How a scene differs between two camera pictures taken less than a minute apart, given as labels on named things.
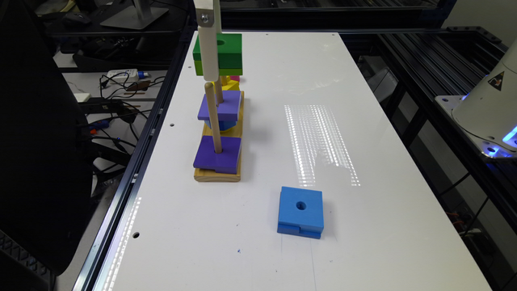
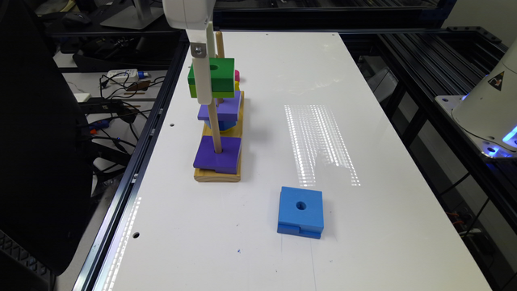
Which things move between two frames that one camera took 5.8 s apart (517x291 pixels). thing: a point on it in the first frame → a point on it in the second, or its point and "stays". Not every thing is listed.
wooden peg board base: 237,132 stays
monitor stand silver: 138,16 stays
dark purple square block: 226,162 stays
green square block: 229,55 → 222,77
